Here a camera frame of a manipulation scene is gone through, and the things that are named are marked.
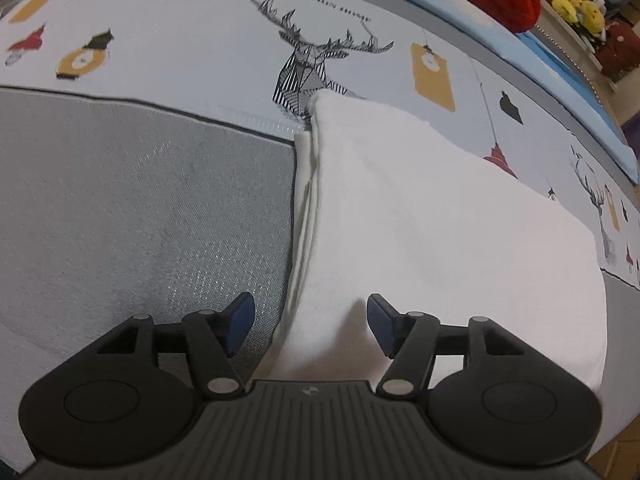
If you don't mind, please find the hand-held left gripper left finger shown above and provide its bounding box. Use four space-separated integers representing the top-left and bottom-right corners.
95 292 257 401

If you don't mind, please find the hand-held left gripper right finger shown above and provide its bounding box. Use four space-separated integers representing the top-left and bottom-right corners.
366 294 526 401

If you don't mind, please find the white garment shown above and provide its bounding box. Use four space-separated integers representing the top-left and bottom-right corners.
265 89 608 393

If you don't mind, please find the light blue cloud-print quilt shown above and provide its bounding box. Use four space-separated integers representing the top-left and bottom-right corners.
320 0 640 183

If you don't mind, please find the dark red box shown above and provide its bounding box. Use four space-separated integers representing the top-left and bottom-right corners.
597 22 640 78

